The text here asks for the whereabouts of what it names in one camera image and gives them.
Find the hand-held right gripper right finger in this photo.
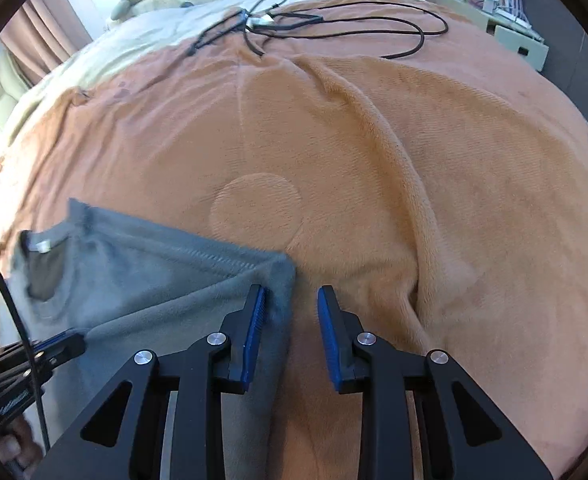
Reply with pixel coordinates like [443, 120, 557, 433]
[316, 285, 555, 480]

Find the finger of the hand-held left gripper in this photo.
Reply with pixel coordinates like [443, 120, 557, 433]
[44, 336, 87, 368]
[35, 332, 77, 350]

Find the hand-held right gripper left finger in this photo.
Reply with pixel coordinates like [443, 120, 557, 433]
[33, 284, 267, 480]

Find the plain grey T-shirt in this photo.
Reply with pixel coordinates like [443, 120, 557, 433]
[9, 199, 297, 480]

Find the person's left hand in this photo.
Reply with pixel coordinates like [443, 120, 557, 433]
[0, 417, 42, 468]

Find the orange fleece blanket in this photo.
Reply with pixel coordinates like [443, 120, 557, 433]
[0, 0, 588, 480]

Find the pink curtain beside sofa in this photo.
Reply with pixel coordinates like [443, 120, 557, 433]
[0, 0, 95, 86]

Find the cream bed sheet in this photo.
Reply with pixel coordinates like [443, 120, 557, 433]
[9, 0, 415, 126]

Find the white nightstand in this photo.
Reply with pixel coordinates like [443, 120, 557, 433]
[436, 0, 550, 73]

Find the thick black gripper cable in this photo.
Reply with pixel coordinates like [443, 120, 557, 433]
[0, 229, 52, 453]

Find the short thin black cable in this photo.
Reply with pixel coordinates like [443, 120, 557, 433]
[186, 0, 292, 58]

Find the long thin black cable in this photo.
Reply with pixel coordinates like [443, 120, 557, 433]
[244, 1, 449, 59]

